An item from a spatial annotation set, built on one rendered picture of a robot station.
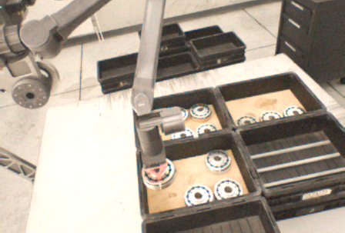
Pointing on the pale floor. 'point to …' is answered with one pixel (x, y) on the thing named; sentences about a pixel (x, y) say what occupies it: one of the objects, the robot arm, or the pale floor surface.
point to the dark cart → (313, 29)
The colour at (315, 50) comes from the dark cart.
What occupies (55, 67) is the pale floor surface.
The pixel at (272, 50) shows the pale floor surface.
